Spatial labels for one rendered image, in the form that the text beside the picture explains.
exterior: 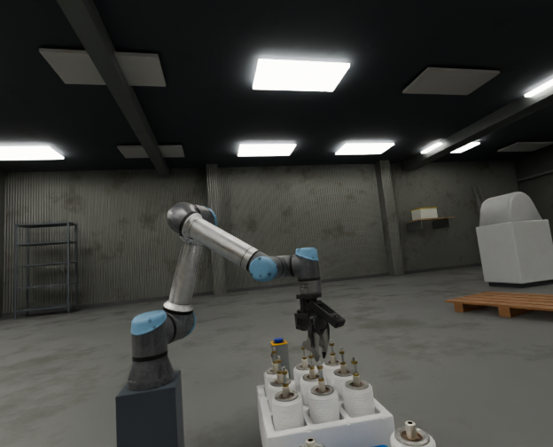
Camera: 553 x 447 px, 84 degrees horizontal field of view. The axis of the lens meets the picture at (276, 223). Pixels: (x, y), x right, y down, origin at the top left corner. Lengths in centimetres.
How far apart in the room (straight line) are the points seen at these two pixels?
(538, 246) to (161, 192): 739
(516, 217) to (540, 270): 79
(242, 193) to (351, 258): 340
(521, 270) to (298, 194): 512
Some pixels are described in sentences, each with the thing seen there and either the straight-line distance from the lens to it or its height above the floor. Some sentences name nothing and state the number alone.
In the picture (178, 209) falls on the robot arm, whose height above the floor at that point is 88.
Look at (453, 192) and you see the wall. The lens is 1076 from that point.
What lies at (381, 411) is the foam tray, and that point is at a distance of 118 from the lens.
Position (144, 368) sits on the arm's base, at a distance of 121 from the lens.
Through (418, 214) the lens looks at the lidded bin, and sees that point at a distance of 910.
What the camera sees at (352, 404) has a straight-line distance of 115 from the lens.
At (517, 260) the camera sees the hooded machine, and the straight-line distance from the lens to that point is 548.
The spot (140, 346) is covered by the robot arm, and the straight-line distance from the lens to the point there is 120.
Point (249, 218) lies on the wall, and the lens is 801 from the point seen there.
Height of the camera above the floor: 68
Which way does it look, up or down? 7 degrees up
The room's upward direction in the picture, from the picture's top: 5 degrees counter-clockwise
